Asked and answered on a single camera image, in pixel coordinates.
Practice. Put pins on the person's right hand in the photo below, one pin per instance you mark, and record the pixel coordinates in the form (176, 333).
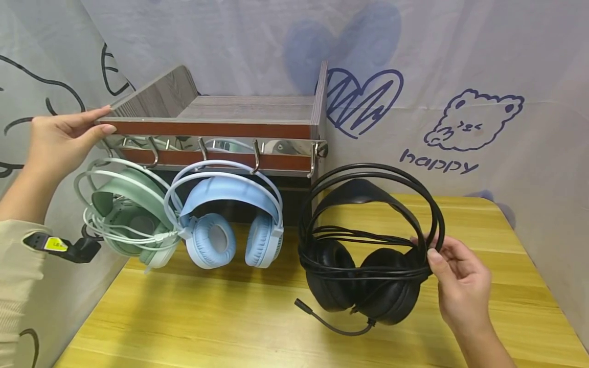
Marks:
(464, 291)

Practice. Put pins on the person's left hand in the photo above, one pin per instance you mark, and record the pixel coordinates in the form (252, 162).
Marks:
(55, 143)

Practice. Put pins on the person's left thumb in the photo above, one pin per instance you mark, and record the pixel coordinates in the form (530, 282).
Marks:
(100, 134)

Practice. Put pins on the person's left index finger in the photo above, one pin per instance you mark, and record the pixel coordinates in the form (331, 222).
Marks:
(89, 114)

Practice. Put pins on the person's right fingers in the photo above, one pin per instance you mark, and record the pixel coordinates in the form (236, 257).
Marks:
(455, 248)

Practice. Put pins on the person's right thumb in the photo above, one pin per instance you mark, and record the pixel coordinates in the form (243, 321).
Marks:
(441, 268)

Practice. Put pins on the black headset with microphone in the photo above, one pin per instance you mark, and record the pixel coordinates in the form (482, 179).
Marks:
(363, 193)

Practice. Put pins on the wooden shelf with metal hooks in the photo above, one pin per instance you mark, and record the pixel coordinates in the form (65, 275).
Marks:
(239, 110)

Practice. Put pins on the person's right forearm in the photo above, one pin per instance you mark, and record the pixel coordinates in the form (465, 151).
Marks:
(485, 350)

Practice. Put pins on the person's left forearm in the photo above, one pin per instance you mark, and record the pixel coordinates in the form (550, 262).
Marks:
(18, 266)

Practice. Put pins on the mint green headset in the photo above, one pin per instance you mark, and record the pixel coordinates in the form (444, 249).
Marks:
(131, 191)

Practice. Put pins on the black wrist band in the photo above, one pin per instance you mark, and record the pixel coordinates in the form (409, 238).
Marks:
(69, 247)

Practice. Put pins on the light blue headset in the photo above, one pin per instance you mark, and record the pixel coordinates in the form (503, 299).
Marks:
(225, 191)

